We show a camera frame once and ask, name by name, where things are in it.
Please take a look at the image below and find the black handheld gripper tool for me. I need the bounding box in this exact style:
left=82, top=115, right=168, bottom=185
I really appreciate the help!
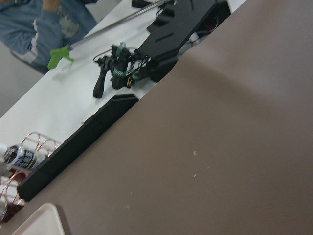
left=93, top=42, right=151, bottom=99

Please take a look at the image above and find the long black bar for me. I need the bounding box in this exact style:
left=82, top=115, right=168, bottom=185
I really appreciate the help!
left=17, top=94, right=139, bottom=202

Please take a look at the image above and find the green tipped metal rod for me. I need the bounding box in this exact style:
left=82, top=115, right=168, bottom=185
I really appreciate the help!
left=47, top=0, right=177, bottom=70

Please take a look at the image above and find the small labelled bottle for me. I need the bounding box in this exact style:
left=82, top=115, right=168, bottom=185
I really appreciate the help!
left=0, top=143, right=48, bottom=173

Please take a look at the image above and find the beige plastic tray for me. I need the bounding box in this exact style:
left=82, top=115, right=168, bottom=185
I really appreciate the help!
left=0, top=202, right=71, bottom=235

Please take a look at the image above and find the seated person in denim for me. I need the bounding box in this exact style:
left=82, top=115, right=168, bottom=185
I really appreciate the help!
left=0, top=0, right=97, bottom=72

